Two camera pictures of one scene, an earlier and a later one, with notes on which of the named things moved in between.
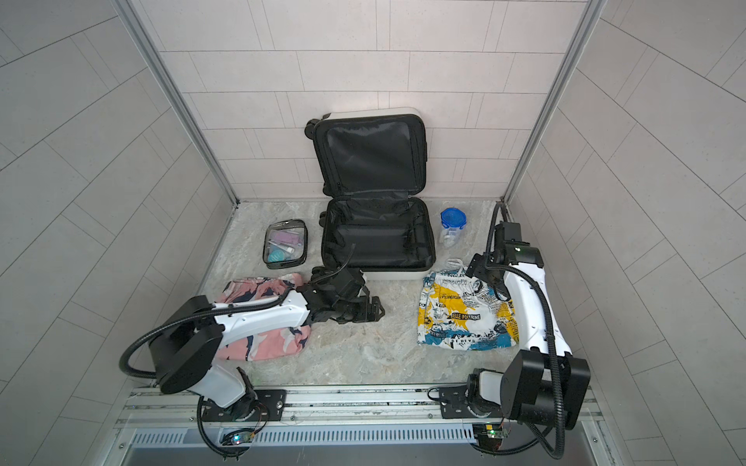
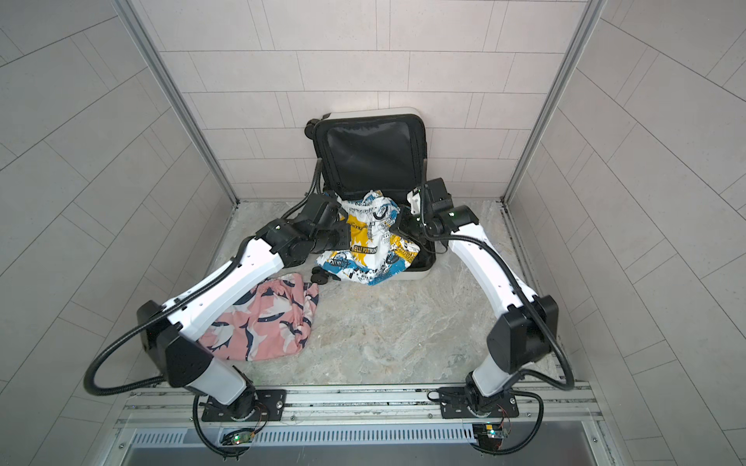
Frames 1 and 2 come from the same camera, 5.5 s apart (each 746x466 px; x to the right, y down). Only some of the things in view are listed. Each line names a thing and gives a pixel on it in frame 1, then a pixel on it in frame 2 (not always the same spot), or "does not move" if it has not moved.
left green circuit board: x=242 y=438 does not move
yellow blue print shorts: x=459 y=312 → x=374 y=252
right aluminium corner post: x=563 y=74 does not move
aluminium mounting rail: x=384 y=409 does not move
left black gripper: x=365 y=316 → x=344 y=230
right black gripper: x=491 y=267 → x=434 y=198
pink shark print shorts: x=270 y=344 does not move
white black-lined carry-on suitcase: x=373 y=168 does not move
